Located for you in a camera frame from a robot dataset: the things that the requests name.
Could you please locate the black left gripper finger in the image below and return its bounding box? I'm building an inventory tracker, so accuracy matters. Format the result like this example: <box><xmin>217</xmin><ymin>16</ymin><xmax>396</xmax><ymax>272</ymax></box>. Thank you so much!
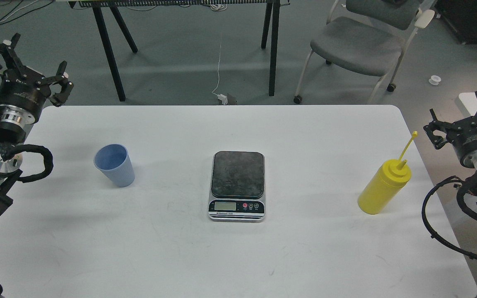
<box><xmin>0</xmin><ymin>33</ymin><xmax>28</xmax><ymax>79</ymax></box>
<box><xmin>36</xmin><ymin>61</ymin><xmax>74</xmax><ymax>107</ymax></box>

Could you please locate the digital kitchen scale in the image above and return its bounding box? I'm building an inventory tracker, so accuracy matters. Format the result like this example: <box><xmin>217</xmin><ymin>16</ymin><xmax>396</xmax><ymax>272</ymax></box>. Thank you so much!
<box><xmin>207</xmin><ymin>151</ymin><xmax>266</xmax><ymax>223</ymax></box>

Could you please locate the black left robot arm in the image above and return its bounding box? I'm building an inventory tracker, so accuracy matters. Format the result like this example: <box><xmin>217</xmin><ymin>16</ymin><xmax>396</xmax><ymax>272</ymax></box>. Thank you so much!
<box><xmin>0</xmin><ymin>33</ymin><xmax>74</xmax><ymax>216</ymax></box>

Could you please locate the yellow squeeze bottle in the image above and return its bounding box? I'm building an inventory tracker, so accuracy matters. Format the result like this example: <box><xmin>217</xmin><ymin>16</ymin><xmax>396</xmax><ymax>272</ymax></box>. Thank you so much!
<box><xmin>357</xmin><ymin>131</ymin><xmax>418</xmax><ymax>215</ymax></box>

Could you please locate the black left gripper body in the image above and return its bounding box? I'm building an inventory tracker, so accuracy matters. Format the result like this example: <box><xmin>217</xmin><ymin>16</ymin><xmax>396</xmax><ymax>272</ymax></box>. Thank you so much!
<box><xmin>0</xmin><ymin>69</ymin><xmax>51</xmax><ymax>124</ymax></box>

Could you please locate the small white spool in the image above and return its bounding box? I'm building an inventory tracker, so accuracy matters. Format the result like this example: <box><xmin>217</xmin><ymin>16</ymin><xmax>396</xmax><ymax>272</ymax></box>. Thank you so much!
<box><xmin>428</xmin><ymin>75</ymin><xmax>442</xmax><ymax>86</ymax></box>

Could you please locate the white cable with plug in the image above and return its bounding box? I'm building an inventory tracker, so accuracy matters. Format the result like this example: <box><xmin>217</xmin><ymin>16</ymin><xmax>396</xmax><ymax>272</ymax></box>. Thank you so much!
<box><xmin>212</xmin><ymin>33</ymin><xmax>238</xmax><ymax>105</ymax></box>

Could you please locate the black box in corner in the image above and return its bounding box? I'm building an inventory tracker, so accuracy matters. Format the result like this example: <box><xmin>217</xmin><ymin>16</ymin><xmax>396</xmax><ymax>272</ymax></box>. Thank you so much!
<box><xmin>435</xmin><ymin>0</ymin><xmax>477</xmax><ymax>45</ymax></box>

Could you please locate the grey office chair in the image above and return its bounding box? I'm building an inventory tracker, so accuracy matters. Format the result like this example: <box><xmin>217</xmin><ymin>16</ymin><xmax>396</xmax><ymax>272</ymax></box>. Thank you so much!
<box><xmin>293</xmin><ymin>0</ymin><xmax>436</xmax><ymax>104</ymax></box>

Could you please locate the black legged background table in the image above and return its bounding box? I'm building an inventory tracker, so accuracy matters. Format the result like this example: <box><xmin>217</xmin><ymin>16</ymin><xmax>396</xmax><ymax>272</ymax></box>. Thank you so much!
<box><xmin>68</xmin><ymin>0</ymin><xmax>287</xmax><ymax>103</ymax></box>

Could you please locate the blue ribbed plastic cup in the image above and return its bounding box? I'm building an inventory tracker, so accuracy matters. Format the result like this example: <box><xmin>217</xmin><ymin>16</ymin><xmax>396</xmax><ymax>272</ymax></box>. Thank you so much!
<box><xmin>93</xmin><ymin>144</ymin><xmax>135</xmax><ymax>188</ymax></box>

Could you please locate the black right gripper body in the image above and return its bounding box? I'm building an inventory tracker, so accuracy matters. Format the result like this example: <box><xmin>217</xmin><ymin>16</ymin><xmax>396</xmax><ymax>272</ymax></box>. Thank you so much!
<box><xmin>449</xmin><ymin>120</ymin><xmax>477</xmax><ymax>168</ymax></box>

